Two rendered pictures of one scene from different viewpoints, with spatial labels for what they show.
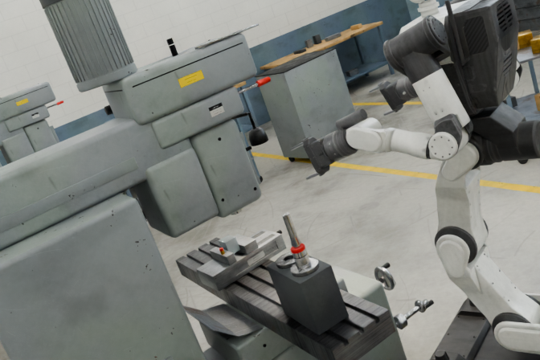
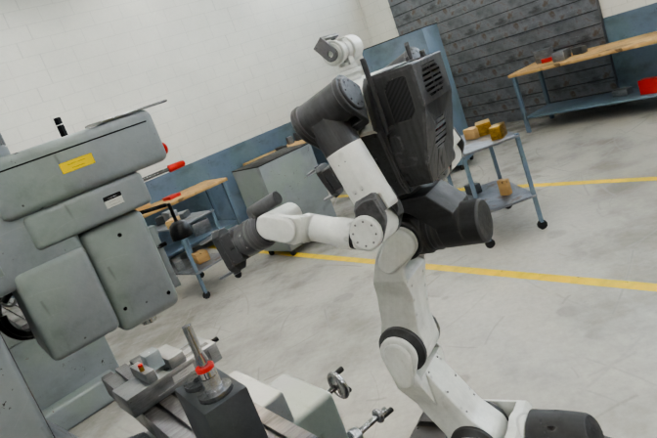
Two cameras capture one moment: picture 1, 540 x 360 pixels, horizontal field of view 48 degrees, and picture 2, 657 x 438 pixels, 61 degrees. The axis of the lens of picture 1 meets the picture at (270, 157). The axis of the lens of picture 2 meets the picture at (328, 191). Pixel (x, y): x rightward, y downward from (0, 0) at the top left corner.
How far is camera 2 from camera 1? 0.48 m
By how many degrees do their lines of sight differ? 8
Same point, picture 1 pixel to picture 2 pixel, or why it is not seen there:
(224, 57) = (122, 138)
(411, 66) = (323, 136)
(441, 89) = (359, 163)
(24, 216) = not seen: outside the picture
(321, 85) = (297, 178)
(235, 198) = (143, 306)
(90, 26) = not seen: outside the picture
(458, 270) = (407, 378)
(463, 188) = (403, 282)
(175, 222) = (58, 340)
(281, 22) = (263, 120)
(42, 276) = not seen: outside the picture
